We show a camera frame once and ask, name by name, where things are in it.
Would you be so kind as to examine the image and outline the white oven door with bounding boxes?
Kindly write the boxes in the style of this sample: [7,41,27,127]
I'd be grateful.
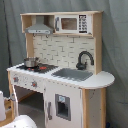
[2,93,20,127]

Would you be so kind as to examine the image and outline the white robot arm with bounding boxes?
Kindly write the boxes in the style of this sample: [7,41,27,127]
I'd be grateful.
[0,91,37,128]

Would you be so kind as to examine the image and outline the wooden toy kitchen unit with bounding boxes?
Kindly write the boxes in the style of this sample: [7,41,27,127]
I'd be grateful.
[8,11,114,128]

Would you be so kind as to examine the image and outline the grey toy sink basin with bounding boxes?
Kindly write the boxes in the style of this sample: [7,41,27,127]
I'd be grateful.
[53,68,93,81]

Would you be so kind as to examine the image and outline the black toy faucet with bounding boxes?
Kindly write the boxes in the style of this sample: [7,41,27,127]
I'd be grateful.
[76,51,94,70]

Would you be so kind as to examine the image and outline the black toy stovetop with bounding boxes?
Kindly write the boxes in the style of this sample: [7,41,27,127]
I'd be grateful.
[19,63,56,73]

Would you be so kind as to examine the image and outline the small metal cooking pot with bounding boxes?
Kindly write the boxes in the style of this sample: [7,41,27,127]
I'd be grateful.
[24,57,39,68]

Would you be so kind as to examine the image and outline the right red stove knob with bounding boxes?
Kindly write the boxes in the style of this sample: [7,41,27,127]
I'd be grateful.
[31,81,37,87]

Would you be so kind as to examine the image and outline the red stove knob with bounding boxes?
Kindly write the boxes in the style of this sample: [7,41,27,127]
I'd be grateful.
[31,81,37,87]
[13,77,19,82]

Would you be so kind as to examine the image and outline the white cabinet door with dispenser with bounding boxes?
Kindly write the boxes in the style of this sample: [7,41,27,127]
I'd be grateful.
[44,82,82,128]

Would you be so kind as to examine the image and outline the toy microwave with door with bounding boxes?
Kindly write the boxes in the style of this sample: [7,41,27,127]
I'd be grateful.
[55,14,92,34]

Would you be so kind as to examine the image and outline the grey range hood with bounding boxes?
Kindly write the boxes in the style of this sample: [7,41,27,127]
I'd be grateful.
[25,16,53,35]

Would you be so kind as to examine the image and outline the left red stove knob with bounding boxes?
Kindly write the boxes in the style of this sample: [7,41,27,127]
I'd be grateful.
[13,77,19,82]

